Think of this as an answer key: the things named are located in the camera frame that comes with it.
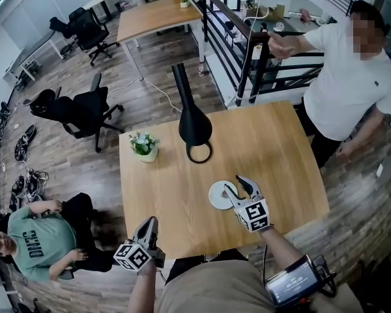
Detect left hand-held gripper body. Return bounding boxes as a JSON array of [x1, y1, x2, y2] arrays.
[[113, 236, 166, 271]]

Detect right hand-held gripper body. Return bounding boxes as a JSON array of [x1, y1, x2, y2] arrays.
[[233, 194, 270, 233]]

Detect white round plate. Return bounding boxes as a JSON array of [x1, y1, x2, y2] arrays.
[[208, 180, 239, 211]]

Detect person's right forearm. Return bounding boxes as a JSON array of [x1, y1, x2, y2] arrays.
[[259, 225, 306, 277]]

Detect person's left forearm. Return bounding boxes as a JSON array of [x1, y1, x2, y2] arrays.
[[126, 262, 160, 313]]

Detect person's black trousers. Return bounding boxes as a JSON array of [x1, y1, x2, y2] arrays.
[[164, 248, 249, 286]]

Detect flowering plant in white pot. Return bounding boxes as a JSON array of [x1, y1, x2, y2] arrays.
[[128, 131, 160, 163]]

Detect wrist-mounted screen device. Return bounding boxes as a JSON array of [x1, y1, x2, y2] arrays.
[[264, 254, 338, 308]]

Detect black cone desk lamp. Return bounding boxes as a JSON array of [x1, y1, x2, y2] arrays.
[[171, 63, 213, 165]]

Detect person's beige shirt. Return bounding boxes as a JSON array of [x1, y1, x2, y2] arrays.
[[156, 259, 362, 313]]

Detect black metal railing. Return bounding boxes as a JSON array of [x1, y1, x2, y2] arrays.
[[177, 0, 326, 106]]

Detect wooden desk with white legs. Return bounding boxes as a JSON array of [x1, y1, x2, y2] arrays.
[[116, 0, 205, 78]]

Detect grey-topped white desk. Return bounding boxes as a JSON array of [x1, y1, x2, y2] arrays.
[[5, 31, 66, 82]]

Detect pile of black cabled devices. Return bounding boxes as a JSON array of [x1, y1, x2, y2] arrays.
[[14, 125, 37, 162], [11, 168, 50, 205]]

